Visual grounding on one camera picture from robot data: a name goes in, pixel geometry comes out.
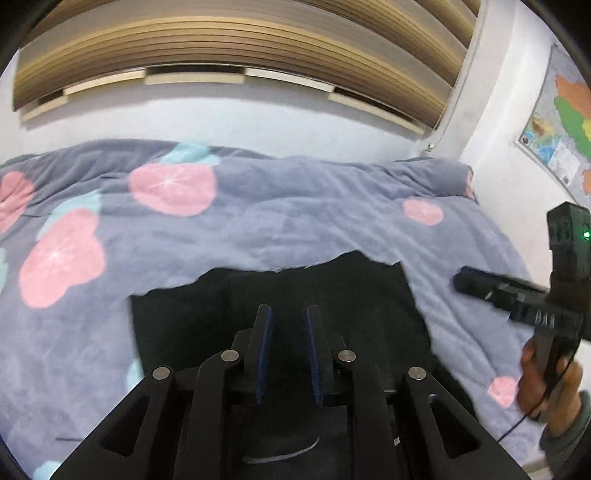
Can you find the black jacket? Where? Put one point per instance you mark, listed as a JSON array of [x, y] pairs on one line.
[[369, 304]]

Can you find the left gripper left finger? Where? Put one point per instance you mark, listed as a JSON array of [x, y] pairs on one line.
[[257, 356]]

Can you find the grey sleeve forearm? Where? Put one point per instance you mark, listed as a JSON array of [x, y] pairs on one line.
[[568, 455]]

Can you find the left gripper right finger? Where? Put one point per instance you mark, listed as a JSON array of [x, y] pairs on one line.
[[320, 357]]

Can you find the wooden slatted headboard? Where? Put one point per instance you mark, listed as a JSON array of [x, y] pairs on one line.
[[399, 60]]

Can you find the colourful wall map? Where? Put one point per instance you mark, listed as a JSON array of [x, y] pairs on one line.
[[557, 133]]

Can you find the grey floral duvet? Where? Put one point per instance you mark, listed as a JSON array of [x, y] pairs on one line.
[[85, 227]]

